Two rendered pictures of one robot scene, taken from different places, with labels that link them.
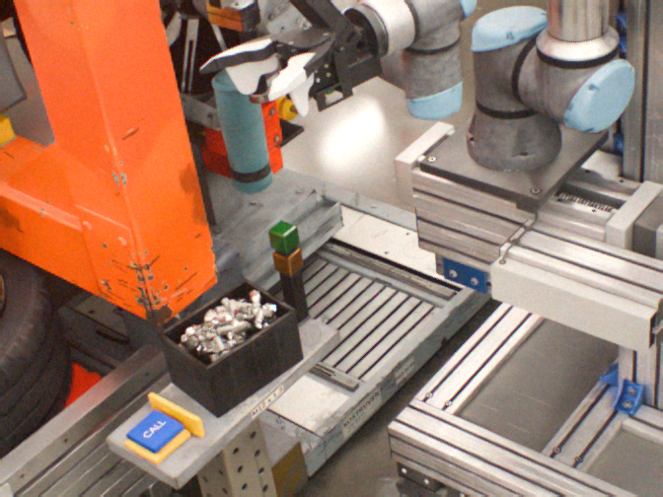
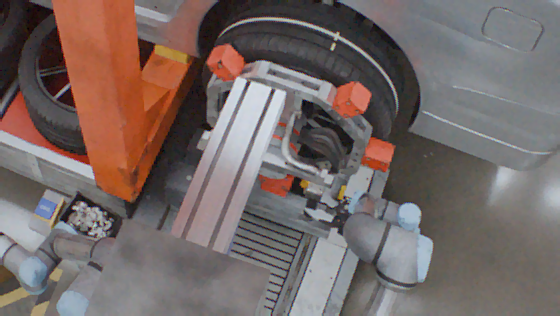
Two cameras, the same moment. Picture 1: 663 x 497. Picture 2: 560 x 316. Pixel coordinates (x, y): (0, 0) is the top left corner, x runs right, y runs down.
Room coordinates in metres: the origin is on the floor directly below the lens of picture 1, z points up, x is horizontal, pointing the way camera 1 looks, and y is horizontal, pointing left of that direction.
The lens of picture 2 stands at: (1.60, -1.04, 3.25)
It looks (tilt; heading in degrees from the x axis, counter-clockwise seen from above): 62 degrees down; 56
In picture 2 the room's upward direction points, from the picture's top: 11 degrees clockwise
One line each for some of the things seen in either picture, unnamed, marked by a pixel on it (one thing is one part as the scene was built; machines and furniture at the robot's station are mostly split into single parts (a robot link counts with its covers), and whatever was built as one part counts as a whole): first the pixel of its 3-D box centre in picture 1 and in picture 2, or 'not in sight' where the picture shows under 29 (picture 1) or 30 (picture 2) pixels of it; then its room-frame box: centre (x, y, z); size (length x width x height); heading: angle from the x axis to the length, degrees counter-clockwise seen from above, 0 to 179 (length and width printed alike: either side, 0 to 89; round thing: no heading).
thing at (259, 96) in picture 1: (254, 61); not in sight; (2.08, 0.09, 0.83); 0.04 x 0.04 x 0.16
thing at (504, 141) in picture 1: (513, 118); not in sight; (1.68, -0.32, 0.87); 0.15 x 0.15 x 0.10
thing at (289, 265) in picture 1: (287, 259); not in sight; (1.77, 0.08, 0.59); 0.04 x 0.04 x 0.04; 46
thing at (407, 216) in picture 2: not in sight; (401, 218); (2.52, -0.34, 0.95); 0.11 x 0.08 x 0.11; 135
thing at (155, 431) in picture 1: (155, 433); (46, 209); (1.50, 0.34, 0.47); 0.07 x 0.07 x 0.02; 46
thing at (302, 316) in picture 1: (290, 275); not in sight; (1.77, 0.08, 0.55); 0.03 x 0.03 x 0.21; 46
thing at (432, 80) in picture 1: (424, 69); (35, 273); (1.44, -0.16, 1.11); 0.11 x 0.08 x 0.11; 33
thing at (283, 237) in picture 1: (283, 237); not in sight; (1.77, 0.08, 0.64); 0.04 x 0.04 x 0.04; 46
